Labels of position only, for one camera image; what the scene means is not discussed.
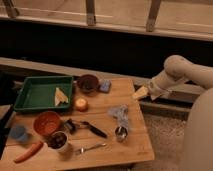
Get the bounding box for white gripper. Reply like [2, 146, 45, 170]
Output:
[132, 73, 173, 100]

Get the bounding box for yellow apple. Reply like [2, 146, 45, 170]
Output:
[75, 98, 88, 112]

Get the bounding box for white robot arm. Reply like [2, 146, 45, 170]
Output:
[133, 55, 213, 171]

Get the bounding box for dark brown bowl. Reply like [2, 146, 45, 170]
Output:
[77, 74, 99, 93]

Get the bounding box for red bowl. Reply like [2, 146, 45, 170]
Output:
[33, 111, 61, 136]

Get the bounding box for blue sponge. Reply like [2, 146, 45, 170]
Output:
[99, 80, 111, 93]

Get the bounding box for small metal cup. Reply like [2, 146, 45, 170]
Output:
[115, 126, 128, 142]

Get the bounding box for metal spoon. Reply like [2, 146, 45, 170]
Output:
[74, 143, 107, 155]

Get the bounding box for yellow wedge in tray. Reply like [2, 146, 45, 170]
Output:
[54, 88, 68, 106]

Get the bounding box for white cup with dark contents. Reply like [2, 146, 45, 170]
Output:
[47, 131, 69, 153]

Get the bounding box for green plastic tray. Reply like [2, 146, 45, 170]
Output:
[14, 76, 73, 113]

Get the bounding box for orange carrot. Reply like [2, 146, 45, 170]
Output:
[14, 141, 43, 163]

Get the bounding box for blue cup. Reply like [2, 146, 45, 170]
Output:
[9, 125, 28, 142]

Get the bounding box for black handled tool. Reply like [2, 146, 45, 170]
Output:
[64, 119, 107, 138]

